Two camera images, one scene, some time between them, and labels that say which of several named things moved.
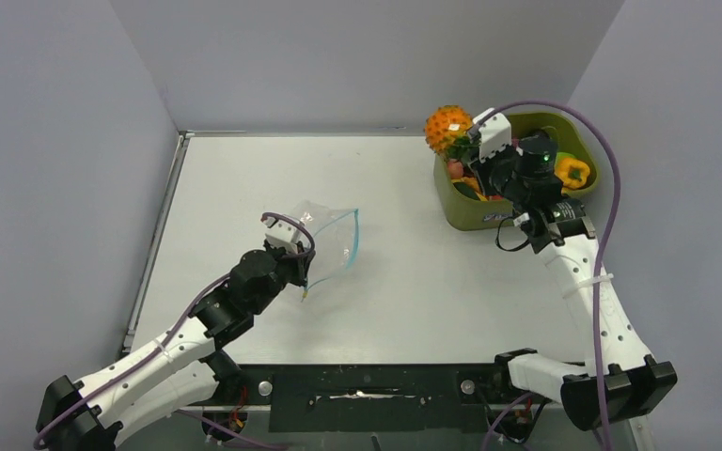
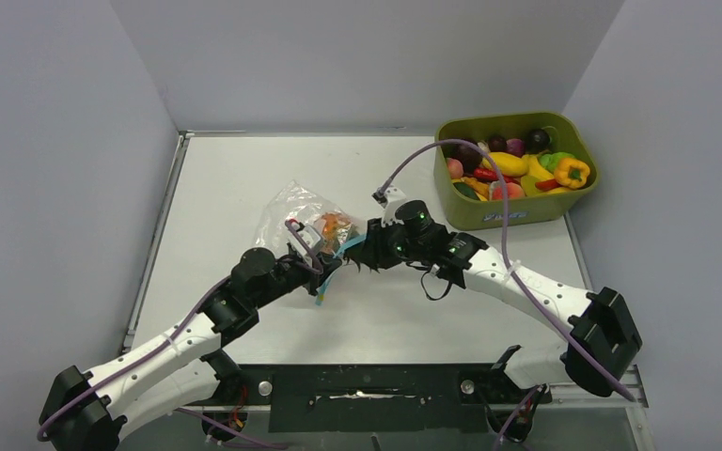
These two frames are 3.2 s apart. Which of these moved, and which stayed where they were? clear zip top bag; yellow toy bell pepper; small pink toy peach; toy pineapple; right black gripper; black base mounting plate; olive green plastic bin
Moved: right black gripper; clear zip top bag; toy pineapple
Stayed: olive green plastic bin; small pink toy peach; yellow toy bell pepper; black base mounting plate
